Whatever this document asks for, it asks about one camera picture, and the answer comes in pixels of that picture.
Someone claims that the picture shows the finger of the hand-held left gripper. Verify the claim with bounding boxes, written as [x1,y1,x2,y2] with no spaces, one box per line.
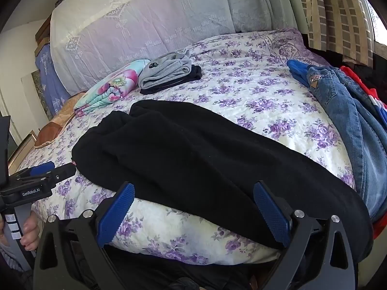
[45,162,77,185]
[14,161,56,181]

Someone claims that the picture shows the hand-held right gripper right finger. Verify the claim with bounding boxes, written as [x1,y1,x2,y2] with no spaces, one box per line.
[253,181,359,290]

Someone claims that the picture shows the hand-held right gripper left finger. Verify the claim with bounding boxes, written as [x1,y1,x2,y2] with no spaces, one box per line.
[33,182,135,290]

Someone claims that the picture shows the black pants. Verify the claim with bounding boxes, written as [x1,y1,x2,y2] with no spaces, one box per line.
[72,100,374,263]

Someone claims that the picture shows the person's left forearm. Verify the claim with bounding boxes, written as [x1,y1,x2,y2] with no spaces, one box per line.
[0,242,35,290]

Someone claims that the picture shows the person's left hand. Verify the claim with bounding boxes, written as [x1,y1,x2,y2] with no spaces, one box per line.
[19,214,42,252]

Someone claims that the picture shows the brown pillow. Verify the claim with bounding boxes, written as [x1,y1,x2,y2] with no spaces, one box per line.
[34,92,88,149]

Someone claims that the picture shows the blue patterned cloth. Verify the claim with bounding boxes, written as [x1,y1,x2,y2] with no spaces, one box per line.
[35,44,71,118]

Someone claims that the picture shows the folded teal pink floral blanket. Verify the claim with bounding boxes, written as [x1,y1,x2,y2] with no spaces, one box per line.
[73,59,152,117]

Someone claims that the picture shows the bed with purple floral sheet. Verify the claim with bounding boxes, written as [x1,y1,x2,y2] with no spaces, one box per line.
[14,29,357,265]

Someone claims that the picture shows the blue jeans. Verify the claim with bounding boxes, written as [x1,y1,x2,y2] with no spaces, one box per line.
[307,65,387,221]

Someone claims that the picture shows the wooden cabinet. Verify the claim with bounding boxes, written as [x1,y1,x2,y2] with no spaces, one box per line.
[35,16,52,55]

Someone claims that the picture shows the folded grey garment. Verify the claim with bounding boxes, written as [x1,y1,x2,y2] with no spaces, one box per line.
[138,48,193,90]

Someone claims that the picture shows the bright blue garment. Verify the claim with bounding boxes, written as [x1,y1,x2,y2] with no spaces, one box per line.
[286,59,318,87]

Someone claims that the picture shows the folded navy garment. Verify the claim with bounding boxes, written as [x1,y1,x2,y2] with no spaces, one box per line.
[140,65,202,95]

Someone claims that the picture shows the red garment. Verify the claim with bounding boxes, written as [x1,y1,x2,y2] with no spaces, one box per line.
[339,65,387,109]

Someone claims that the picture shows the lavender lace headboard cover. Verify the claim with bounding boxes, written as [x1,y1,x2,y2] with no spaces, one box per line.
[50,0,300,97]

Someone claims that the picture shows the beige checked curtain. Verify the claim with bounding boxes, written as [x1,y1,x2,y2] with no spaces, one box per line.
[295,0,377,58]

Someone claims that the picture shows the window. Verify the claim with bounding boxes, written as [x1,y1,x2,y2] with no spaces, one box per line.
[364,0,387,44]

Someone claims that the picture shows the wooden frame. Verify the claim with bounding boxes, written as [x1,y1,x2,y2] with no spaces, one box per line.
[7,130,37,173]

